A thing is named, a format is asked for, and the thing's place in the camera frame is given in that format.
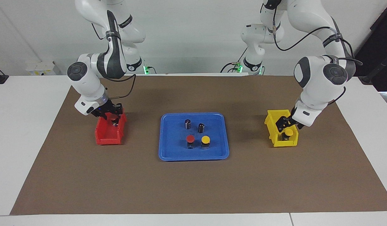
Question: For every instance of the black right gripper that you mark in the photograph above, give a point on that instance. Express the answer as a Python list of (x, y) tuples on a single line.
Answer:
[(107, 109)]

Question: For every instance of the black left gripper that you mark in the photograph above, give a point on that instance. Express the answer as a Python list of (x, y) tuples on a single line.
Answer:
[(290, 118)]

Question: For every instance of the red push button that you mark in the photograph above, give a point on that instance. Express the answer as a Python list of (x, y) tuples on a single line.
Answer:
[(190, 138), (113, 117)]

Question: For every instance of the yellow push button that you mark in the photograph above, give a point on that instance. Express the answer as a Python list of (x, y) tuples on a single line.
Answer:
[(288, 133), (205, 139)]

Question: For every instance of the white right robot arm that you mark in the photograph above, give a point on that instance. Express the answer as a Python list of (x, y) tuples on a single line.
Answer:
[(86, 81)]

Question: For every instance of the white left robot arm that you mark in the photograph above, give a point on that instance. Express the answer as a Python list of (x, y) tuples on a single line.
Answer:
[(319, 81)]

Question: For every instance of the blue plastic tray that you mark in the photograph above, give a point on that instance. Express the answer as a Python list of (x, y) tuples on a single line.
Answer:
[(177, 144)]

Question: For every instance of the yellow plastic bin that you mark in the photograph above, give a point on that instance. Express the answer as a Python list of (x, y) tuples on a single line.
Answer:
[(284, 143)]

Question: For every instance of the red plastic bin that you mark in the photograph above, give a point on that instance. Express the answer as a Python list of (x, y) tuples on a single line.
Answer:
[(107, 138)]

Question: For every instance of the green lit connector module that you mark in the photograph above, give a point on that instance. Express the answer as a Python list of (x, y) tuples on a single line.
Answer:
[(238, 66), (148, 69)]

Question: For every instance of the black cylinder with white stripe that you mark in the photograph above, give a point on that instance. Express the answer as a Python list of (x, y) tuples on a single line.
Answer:
[(187, 124)]

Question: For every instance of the plain black cylinder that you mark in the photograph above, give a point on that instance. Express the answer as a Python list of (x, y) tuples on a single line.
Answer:
[(201, 128)]

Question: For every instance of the white box with yellow labels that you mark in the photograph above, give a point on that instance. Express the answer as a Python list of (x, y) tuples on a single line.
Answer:
[(41, 68)]

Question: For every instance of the brown paper mat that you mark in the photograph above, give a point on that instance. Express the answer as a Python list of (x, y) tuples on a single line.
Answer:
[(193, 182)]

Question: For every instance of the black tripod stand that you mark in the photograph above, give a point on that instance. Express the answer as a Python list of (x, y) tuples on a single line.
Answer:
[(377, 69)]

